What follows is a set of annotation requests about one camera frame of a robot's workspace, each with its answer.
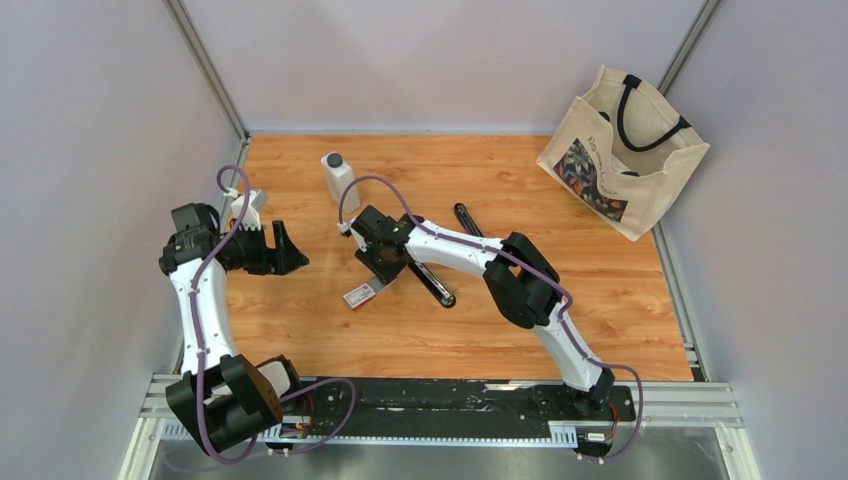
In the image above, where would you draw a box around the purple cable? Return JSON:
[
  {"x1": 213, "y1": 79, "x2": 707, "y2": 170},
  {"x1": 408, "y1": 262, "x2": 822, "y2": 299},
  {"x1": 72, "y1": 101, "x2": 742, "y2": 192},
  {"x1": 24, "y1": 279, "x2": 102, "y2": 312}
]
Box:
[
  {"x1": 337, "y1": 174, "x2": 645, "y2": 463},
  {"x1": 188, "y1": 164, "x2": 358, "y2": 465}
]

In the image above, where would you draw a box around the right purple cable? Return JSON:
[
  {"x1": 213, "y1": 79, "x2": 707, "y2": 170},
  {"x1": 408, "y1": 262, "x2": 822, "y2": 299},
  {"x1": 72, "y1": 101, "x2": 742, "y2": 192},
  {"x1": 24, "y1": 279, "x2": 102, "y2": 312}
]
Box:
[{"x1": 337, "y1": 174, "x2": 645, "y2": 463}]

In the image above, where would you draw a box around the white plastic bottle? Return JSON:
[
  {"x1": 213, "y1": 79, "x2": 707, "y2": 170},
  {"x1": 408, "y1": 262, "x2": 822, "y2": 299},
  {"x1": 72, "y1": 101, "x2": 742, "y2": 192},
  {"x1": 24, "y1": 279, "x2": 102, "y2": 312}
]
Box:
[{"x1": 321, "y1": 152, "x2": 361, "y2": 213}]

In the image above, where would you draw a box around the beige canvas tote bag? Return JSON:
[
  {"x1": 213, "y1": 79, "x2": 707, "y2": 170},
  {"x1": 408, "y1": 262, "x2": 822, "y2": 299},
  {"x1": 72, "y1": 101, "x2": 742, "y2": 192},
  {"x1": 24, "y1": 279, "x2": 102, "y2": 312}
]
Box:
[{"x1": 536, "y1": 66, "x2": 710, "y2": 241}]

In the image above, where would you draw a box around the red white staple box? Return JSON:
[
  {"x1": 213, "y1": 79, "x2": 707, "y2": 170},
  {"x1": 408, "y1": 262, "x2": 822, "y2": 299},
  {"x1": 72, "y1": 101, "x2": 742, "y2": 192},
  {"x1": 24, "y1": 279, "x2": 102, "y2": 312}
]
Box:
[{"x1": 342, "y1": 277, "x2": 383, "y2": 310}]

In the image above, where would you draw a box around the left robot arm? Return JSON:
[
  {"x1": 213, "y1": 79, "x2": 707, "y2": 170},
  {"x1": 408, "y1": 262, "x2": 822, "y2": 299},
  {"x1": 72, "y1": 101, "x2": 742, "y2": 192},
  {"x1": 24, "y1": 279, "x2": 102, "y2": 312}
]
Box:
[{"x1": 158, "y1": 197, "x2": 309, "y2": 455}]

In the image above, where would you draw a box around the blue stapler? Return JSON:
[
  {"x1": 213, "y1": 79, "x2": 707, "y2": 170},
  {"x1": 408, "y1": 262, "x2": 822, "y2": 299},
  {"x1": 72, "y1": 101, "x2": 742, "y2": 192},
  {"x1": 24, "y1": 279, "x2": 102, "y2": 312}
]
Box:
[{"x1": 453, "y1": 203, "x2": 484, "y2": 237}]

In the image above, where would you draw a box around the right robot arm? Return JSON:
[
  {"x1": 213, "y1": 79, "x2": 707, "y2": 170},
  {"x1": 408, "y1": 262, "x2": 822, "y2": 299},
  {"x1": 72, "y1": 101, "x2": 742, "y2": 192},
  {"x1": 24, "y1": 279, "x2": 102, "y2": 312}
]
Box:
[{"x1": 338, "y1": 205, "x2": 615, "y2": 419}]

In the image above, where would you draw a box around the black stapler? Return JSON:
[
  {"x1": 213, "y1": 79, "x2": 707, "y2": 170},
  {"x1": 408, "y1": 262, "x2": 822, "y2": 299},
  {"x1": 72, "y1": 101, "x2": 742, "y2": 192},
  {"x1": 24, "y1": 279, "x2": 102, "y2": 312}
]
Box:
[{"x1": 408, "y1": 261, "x2": 456, "y2": 308}]

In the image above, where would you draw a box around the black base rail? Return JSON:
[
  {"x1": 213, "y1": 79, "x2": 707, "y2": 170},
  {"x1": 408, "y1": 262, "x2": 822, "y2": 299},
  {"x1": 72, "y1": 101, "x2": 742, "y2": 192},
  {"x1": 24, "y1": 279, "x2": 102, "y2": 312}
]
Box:
[{"x1": 285, "y1": 377, "x2": 636, "y2": 440}]

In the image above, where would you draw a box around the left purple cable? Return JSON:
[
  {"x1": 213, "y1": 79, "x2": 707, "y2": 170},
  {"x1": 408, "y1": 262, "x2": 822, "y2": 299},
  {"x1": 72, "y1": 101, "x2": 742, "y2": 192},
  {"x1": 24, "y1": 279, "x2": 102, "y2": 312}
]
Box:
[{"x1": 188, "y1": 164, "x2": 358, "y2": 465}]

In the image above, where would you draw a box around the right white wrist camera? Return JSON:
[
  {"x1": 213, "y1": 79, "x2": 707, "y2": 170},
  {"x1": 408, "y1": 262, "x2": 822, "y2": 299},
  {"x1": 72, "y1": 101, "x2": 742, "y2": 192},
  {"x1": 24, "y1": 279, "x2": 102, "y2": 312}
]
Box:
[{"x1": 337, "y1": 221, "x2": 368, "y2": 251}]

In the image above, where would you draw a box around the white slotted cable duct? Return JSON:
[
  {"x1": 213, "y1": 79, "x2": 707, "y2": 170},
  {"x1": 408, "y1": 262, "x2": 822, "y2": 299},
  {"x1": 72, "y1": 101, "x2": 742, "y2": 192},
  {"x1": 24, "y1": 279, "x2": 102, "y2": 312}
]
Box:
[{"x1": 160, "y1": 420, "x2": 579, "y2": 448}]

